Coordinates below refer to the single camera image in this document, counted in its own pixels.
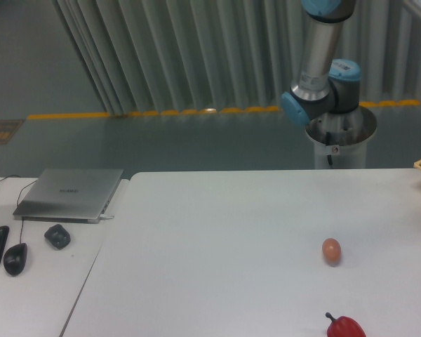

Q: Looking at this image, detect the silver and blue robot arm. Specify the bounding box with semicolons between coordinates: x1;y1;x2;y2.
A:
281;1;421;126

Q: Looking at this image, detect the red bell pepper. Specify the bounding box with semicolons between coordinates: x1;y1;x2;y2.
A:
325;312;366;337

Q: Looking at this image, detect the brown egg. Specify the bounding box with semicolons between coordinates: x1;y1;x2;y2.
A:
321;238;342;265

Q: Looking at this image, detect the silver closed laptop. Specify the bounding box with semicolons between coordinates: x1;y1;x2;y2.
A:
13;168;123;223

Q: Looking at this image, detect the small black plastic holder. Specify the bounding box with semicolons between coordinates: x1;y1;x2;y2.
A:
44;224;71;250

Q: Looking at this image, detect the black computer mouse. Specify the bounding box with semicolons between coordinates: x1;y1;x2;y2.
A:
4;243;27;277

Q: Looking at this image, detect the black pedestal cable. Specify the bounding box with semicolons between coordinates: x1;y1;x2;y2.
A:
324;131;334;169

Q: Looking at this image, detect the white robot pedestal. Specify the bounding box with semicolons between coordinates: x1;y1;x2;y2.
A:
305;106;377;169

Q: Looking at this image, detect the black mouse cable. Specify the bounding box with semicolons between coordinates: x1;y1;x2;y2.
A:
16;182;39;244

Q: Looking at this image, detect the black thin cable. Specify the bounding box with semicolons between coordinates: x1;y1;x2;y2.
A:
0;174;39;199

